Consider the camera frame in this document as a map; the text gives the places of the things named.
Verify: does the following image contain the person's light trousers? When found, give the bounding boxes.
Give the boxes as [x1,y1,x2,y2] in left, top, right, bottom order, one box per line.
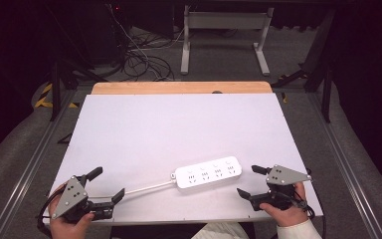
[191,221,251,239]

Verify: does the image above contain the white metal desk frame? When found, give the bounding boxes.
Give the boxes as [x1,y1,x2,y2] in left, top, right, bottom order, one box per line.
[180,4,276,77]

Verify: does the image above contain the white power strip cable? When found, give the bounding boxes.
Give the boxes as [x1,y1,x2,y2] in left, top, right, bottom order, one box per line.
[89,179,177,200]

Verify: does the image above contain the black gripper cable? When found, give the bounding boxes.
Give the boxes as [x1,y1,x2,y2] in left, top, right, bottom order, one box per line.
[35,188,68,239]
[292,168,328,239]

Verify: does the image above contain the person's left hand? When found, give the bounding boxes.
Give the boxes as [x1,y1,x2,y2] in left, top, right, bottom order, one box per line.
[48,184,96,239]

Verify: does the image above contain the aluminium floor rail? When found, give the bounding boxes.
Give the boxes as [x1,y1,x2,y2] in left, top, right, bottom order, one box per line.
[306,92,382,239]
[0,89,78,239]

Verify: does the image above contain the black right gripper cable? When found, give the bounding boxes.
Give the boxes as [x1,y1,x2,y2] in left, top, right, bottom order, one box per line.
[292,168,328,239]

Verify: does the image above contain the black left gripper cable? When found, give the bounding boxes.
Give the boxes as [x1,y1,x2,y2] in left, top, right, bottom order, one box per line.
[35,188,68,239]

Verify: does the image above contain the person's right hand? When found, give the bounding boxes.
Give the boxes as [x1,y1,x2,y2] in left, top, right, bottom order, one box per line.
[259,181,309,228]

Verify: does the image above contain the black metal stand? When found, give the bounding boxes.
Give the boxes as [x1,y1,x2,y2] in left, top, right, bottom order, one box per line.
[48,58,108,122]
[271,9,336,124]

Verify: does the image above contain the thin white floor cable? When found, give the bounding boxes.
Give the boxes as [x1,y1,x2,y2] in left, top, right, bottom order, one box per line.
[106,3,168,82]

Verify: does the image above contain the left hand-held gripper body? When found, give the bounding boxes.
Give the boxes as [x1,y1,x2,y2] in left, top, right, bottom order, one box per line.
[52,174,114,224]

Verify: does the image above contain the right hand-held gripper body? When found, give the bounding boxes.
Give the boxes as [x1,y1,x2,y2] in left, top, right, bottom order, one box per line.
[249,164,312,212]

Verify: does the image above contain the yellow black hazard tape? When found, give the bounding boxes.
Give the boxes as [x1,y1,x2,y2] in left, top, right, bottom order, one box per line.
[34,82,81,110]

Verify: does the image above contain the tangle of black floor cables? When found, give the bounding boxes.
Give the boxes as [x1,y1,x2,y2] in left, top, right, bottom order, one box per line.
[121,28,180,83]

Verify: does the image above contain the small black table bracket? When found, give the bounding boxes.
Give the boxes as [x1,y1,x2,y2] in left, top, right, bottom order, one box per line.
[57,131,75,145]

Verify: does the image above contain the black computer case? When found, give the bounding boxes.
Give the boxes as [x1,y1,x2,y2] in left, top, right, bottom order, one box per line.
[76,0,132,68]

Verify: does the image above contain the white power strip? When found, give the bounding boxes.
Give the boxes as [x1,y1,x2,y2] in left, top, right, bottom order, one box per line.
[170,155,243,190]

